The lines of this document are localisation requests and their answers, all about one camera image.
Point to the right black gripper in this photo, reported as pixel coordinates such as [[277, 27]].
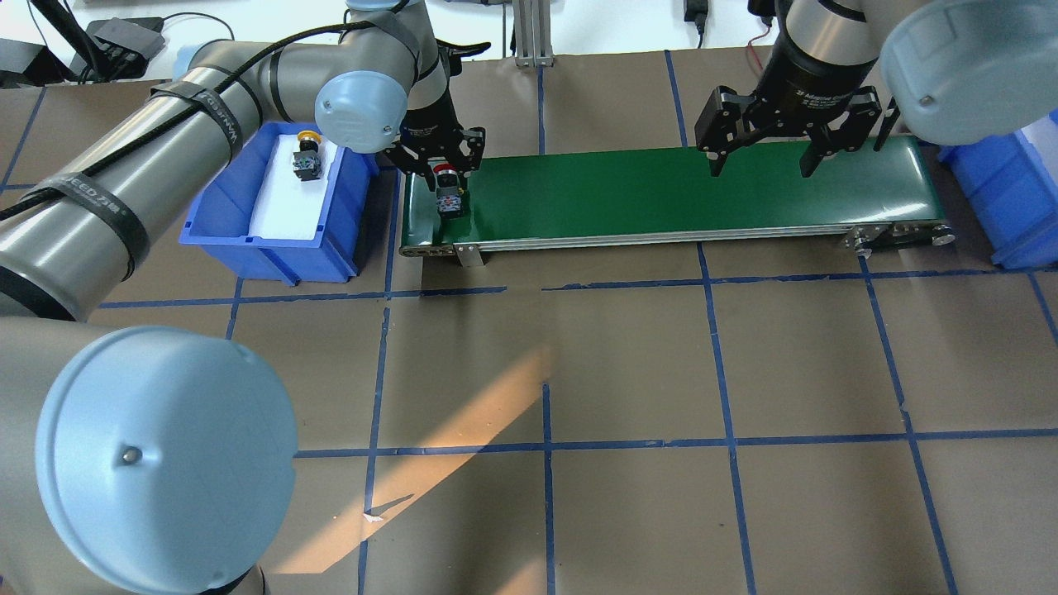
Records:
[[808, 77]]

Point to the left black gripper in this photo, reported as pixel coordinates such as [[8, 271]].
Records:
[[431, 121]]

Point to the red push button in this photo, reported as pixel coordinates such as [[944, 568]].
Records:
[[450, 191]]

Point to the yellow push button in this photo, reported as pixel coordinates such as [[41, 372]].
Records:
[[306, 159]]

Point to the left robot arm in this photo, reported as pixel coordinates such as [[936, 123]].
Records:
[[155, 460]]

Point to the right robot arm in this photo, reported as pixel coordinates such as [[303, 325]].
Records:
[[955, 72]]

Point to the green conveyor belt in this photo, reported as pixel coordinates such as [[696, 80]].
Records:
[[872, 201]]

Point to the left blue bin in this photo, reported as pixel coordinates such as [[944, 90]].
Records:
[[219, 217]]

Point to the blue bin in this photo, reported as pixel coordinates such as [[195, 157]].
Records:
[[1010, 182], [219, 217]]

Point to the white foam pad left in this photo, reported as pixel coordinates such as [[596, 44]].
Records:
[[286, 208]]

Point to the right blue bin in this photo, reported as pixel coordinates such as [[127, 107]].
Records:
[[1010, 182]]

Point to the black device box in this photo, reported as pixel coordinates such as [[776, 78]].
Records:
[[127, 46]]

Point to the aluminium profile post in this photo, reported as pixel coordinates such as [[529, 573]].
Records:
[[532, 46]]

